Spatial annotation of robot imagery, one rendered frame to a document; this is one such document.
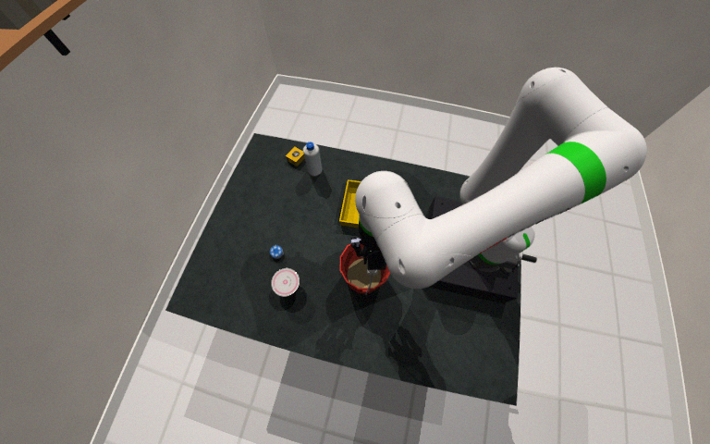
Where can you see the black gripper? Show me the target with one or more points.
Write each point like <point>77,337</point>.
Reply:
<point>355,243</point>

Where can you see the red pail with grey wire handle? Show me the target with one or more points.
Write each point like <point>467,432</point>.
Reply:
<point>355,272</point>

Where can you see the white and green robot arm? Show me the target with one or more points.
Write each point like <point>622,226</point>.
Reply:
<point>600,151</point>

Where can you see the white bottle with blue cap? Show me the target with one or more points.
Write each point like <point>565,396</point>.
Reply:
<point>312,158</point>

